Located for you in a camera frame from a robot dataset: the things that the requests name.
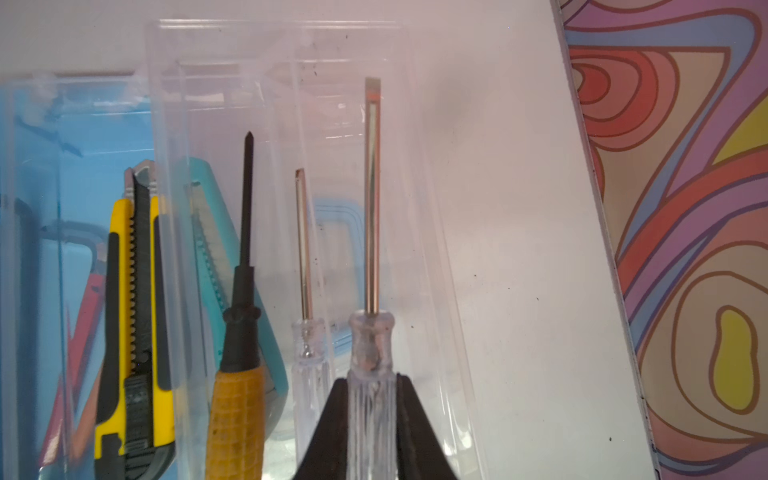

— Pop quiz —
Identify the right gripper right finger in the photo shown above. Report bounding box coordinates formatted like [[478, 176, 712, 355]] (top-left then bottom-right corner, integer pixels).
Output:
[[396, 374, 457, 480]]

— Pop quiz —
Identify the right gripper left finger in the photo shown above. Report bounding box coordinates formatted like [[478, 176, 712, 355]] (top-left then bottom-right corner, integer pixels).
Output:
[[293, 378, 349, 480]]

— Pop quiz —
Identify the clear handled screwdriver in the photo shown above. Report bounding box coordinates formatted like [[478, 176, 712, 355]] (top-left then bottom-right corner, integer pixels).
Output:
[[347, 77, 397, 479], [291, 168, 331, 462]]

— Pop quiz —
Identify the yellow black utility knife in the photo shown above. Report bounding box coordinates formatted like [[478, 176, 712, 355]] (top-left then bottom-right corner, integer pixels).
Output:
[[94, 160, 176, 479]]

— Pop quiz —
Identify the clear tool box lid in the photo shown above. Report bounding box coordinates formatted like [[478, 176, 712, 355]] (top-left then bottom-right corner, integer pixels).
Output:
[[146, 20, 486, 479]]

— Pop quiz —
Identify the teal utility knife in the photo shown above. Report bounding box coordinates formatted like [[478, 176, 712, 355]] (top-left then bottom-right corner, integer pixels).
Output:
[[189, 158, 288, 435]]

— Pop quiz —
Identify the orange handled hex key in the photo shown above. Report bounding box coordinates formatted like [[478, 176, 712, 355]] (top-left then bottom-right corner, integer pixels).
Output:
[[39, 220, 108, 470]]

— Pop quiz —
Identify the blue plastic tool box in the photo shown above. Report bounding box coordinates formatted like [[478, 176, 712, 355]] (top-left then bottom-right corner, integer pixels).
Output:
[[0, 74, 289, 480]]

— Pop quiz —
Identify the red handled hex key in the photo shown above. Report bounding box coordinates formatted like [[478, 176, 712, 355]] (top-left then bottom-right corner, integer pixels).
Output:
[[39, 273, 105, 473]]

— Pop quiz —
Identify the black hex key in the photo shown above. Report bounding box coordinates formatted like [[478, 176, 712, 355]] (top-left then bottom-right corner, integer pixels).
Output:
[[14, 199, 39, 479]]

